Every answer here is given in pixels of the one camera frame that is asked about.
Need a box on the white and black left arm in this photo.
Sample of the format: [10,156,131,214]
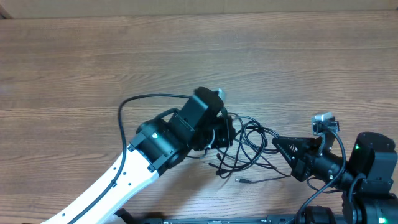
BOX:
[46,87,234,223]

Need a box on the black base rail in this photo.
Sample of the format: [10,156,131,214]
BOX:
[105,208,295,224]

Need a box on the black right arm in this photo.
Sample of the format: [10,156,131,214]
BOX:
[272,118,397,223]

